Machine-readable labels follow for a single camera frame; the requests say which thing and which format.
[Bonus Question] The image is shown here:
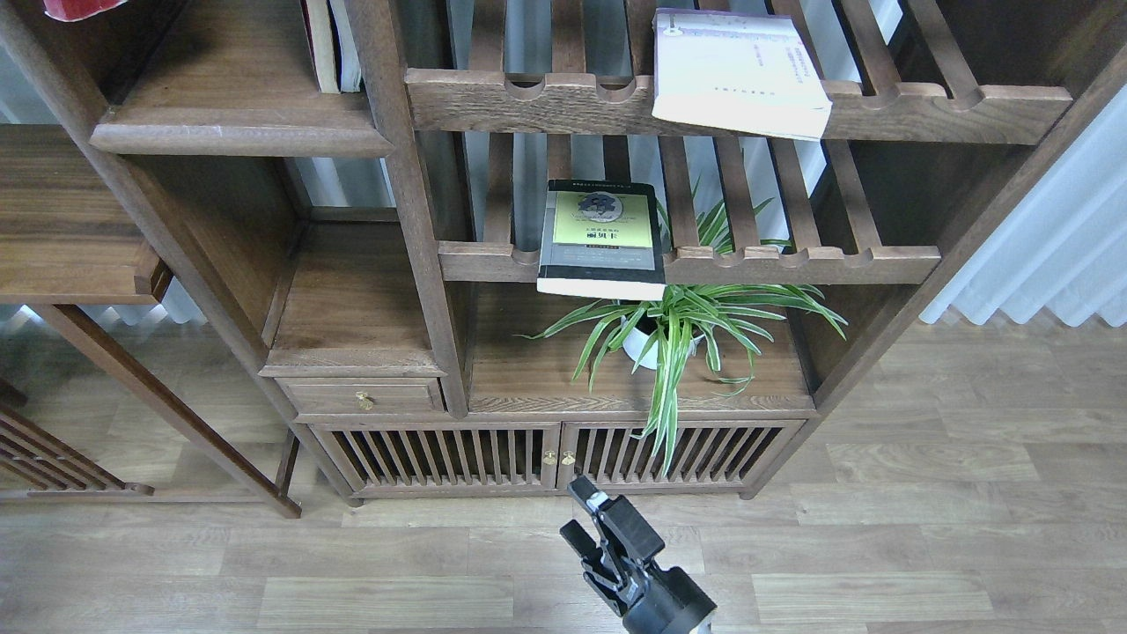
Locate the green spider plant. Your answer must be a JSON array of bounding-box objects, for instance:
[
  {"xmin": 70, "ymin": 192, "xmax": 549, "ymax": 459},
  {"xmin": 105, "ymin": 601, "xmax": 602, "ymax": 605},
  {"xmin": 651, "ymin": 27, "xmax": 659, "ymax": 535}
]
[{"xmin": 520, "ymin": 176, "xmax": 851, "ymax": 476}]

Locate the slatted wooden bench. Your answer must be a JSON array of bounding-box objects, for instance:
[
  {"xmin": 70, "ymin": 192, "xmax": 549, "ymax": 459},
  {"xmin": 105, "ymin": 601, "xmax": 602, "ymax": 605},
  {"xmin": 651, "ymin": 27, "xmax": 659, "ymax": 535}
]
[{"xmin": 1, "ymin": 379, "xmax": 156, "ymax": 501}]

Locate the white window curtain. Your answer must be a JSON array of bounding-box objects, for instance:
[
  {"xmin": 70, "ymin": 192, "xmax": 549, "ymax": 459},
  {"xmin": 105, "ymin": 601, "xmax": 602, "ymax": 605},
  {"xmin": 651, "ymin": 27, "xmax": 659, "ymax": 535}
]
[{"xmin": 921, "ymin": 90, "xmax": 1126, "ymax": 328}]

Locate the white plant pot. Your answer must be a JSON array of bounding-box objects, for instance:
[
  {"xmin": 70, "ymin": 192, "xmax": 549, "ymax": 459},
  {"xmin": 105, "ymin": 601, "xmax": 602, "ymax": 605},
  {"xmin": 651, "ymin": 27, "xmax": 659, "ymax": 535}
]
[{"xmin": 622, "ymin": 315, "xmax": 704, "ymax": 370}]

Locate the black and yellow book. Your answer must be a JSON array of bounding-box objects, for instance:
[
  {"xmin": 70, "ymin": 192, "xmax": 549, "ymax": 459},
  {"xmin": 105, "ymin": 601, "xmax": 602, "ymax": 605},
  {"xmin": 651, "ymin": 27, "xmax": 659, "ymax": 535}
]
[{"xmin": 536, "ymin": 178, "xmax": 666, "ymax": 301}]

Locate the white cover book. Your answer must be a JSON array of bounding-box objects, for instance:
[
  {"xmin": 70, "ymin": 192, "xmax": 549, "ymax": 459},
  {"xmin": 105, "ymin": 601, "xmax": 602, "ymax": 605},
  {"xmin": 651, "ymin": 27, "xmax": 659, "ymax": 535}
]
[{"xmin": 653, "ymin": 8, "xmax": 832, "ymax": 141}]

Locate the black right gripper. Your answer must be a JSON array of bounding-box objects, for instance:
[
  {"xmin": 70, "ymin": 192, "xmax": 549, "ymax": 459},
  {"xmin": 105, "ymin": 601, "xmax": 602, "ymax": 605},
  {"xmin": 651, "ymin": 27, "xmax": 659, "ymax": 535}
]
[{"xmin": 560, "ymin": 475, "xmax": 718, "ymax": 633}]

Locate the red cover book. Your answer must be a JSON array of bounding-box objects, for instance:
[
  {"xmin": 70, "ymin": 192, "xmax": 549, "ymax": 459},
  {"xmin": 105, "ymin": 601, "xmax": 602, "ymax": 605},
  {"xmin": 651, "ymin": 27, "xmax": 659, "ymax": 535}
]
[{"xmin": 42, "ymin": 0, "xmax": 126, "ymax": 23}]

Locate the dark wooden bookshelf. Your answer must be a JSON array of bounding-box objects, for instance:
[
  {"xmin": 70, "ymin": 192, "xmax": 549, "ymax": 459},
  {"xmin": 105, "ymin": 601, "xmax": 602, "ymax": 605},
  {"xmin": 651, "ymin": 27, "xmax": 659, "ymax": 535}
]
[{"xmin": 3, "ymin": 1, "xmax": 1124, "ymax": 501}]

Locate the white upright book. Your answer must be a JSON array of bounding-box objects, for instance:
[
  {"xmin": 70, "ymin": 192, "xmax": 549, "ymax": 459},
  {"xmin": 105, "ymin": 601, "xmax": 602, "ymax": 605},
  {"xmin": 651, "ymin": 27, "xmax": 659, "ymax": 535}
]
[{"xmin": 329, "ymin": 0, "xmax": 363, "ymax": 93}]

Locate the beige upright book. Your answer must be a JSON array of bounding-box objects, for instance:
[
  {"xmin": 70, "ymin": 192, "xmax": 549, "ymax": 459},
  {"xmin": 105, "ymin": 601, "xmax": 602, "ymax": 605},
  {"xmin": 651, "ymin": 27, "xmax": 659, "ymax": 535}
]
[{"xmin": 301, "ymin": 1, "xmax": 341, "ymax": 95}]

